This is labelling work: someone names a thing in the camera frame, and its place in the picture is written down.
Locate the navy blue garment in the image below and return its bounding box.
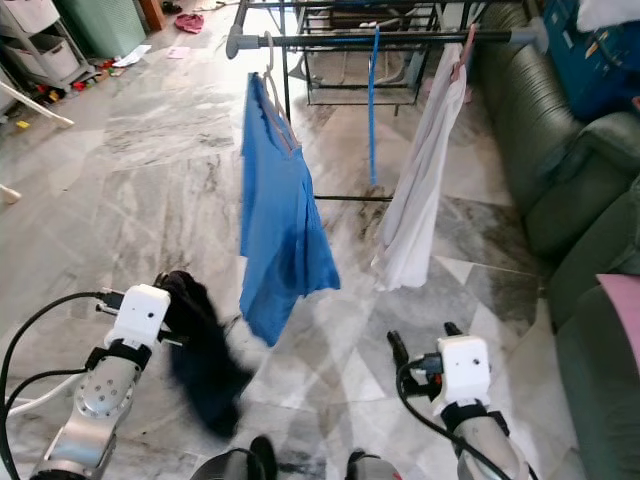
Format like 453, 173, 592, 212
155, 270, 256, 439

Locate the blue plastic hanger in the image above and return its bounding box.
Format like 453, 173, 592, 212
365, 25, 383, 188

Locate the pink plastic hanger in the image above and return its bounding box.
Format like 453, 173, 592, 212
450, 22, 479, 81

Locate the grey plastic hanger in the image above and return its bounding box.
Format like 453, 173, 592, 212
260, 32, 303, 153

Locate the white shirt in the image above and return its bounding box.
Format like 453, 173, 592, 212
370, 42, 469, 291

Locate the green sofa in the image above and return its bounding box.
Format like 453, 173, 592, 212
470, 0, 640, 480

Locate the pink cushion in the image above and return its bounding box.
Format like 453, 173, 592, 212
595, 273, 640, 379

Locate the blue t-shirt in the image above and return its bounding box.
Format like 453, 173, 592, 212
238, 72, 343, 348

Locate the white metal tube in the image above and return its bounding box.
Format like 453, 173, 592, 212
0, 372, 86, 416

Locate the grey robot left leg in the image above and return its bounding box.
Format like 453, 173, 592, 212
190, 437, 276, 480

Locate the white flat bar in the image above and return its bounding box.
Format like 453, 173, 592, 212
0, 80, 76, 128

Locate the white drawer unit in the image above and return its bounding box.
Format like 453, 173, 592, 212
0, 0, 96, 96

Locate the black metal drying rack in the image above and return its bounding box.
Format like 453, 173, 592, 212
225, 0, 551, 203

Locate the white pillow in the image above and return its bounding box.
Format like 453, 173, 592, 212
575, 0, 640, 31

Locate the white paper sheet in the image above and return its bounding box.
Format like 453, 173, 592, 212
112, 45, 153, 69

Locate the dark pink floor cloth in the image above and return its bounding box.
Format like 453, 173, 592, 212
172, 12, 206, 35

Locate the green cabinet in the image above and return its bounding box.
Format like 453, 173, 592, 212
55, 0, 151, 59

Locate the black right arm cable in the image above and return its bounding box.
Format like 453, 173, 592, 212
395, 365, 531, 480

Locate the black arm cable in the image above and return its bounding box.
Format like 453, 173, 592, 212
0, 290, 131, 480
395, 365, 531, 480

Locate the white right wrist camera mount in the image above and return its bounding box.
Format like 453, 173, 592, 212
438, 335, 491, 404

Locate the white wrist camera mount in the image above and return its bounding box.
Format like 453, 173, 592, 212
108, 284, 171, 349
438, 335, 491, 404

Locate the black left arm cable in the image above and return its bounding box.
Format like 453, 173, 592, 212
0, 290, 131, 480

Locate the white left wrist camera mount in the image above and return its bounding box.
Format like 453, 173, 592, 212
108, 284, 171, 349

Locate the brown wooden door frame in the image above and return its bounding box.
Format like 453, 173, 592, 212
138, 0, 166, 31

